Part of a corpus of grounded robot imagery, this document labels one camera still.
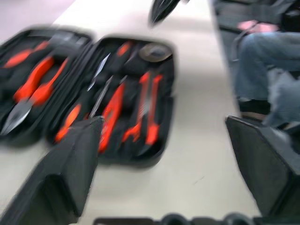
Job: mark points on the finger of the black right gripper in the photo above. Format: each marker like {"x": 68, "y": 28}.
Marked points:
{"x": 157, "y": 11}
{"x": 172, "y": 5}

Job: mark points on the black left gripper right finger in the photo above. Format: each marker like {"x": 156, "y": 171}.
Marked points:
{"x": 269, "y": 168}

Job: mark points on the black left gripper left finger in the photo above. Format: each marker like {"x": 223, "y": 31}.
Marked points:
{"x": 58, "y": 178}

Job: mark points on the grey tape roll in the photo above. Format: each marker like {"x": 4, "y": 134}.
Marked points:
{"x": 153, "y": 57}

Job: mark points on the black orange screwdriver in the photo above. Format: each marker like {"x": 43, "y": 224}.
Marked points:
{"x": 70, "y": 119}
{"x": 124, "y": 49}

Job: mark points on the orange black utility knife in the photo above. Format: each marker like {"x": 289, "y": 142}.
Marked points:
{"x": 150, "y": 98}

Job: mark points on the orange voltage tester pen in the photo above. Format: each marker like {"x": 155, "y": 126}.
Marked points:
{"x": 114, "y": 105}

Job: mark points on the black tool case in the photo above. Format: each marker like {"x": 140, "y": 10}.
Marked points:
{"x": 164, "y": 117}

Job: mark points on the person in blue jeans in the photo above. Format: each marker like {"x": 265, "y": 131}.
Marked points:
{"x": 257, "y": 63}

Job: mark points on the claw hammer orange grip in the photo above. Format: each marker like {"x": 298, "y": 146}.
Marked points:
{"x": 18, "y": 58}

